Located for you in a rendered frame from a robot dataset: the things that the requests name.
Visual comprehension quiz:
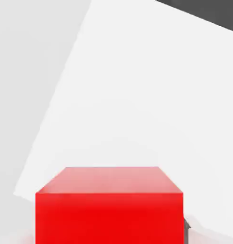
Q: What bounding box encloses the small red cube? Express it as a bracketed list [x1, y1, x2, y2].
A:
[35, 166, 184, 244]

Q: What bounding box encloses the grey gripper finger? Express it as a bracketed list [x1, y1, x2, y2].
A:
[183, 215, 233, 244]

